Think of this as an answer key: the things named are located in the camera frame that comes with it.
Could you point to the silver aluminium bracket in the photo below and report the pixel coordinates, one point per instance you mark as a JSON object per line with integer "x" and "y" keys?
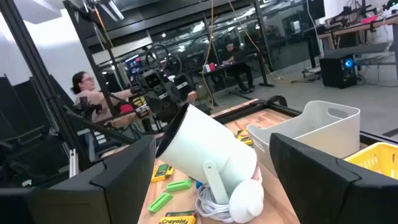
{"x": 73, "y": 163}

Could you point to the green eraser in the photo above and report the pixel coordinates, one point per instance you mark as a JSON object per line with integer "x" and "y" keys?
{"x": 178, "y": 185}
{"x": 160, "y": 202}

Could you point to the person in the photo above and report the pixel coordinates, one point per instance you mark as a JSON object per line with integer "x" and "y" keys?
{"x": 93, "y": 99}
{"x": 231, "y": 56}

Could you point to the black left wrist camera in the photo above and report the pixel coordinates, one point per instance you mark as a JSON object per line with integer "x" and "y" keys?
{"x": 151, "y": 80}

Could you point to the computer monitor blue screen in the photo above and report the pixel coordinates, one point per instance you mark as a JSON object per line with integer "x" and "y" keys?
{"x": 133, "y": 64}

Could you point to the black computer tower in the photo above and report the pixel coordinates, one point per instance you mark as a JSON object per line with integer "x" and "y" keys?
{"x": 337, "y": 73}

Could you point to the wooden workbench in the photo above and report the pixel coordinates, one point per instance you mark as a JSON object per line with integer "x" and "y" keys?
{"x": 351, "y": 30}
{"x": 124, "y": 119}

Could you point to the yellow plastic basket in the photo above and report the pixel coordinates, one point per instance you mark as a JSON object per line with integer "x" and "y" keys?
{"x": 373, "y": 158}

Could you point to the yellow Crayola crayon box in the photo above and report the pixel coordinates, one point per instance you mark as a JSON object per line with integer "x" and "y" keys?
{"x": 244, "y": 137}
{"x": 161, "y": 172}
{"x": 177, "y": 219}

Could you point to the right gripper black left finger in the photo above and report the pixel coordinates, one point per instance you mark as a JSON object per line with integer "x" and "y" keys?
{"x": 109, "y": 193}

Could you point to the white plastic bin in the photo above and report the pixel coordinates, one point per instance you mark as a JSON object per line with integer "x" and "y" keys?
{"x": 311, "y": 130}

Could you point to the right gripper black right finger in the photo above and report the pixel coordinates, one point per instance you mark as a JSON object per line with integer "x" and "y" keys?
{"x": 326, "y": 193}

